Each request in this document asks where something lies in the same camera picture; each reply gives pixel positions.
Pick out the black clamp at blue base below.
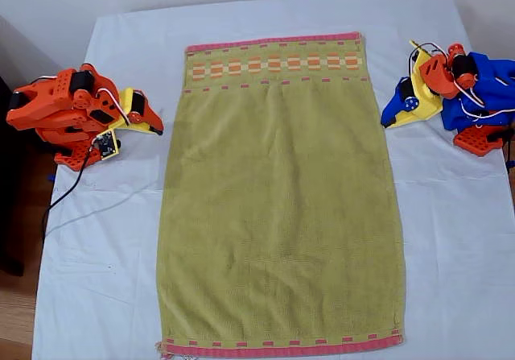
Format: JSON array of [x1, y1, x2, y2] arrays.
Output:
[[486, 128, 515, 144]]

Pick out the dark wooden cabinet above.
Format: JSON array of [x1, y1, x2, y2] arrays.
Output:
[[0, 76, 29, 277]]

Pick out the thick black camera cable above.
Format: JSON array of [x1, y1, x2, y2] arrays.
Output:
[[42, 142, 101, 240]]

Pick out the camera board on red-orange arm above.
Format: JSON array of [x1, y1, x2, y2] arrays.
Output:
[[94, 129, 122, 163]]

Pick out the pale table cloth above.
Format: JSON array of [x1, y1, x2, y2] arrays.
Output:
[[31, 0, 515, 360]]

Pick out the green towel with pink border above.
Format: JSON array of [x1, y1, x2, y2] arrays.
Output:
[[154, 31, 407, 360]]

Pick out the thin black camera cable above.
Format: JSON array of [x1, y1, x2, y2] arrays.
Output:
[[408, 41, 446, 80]]

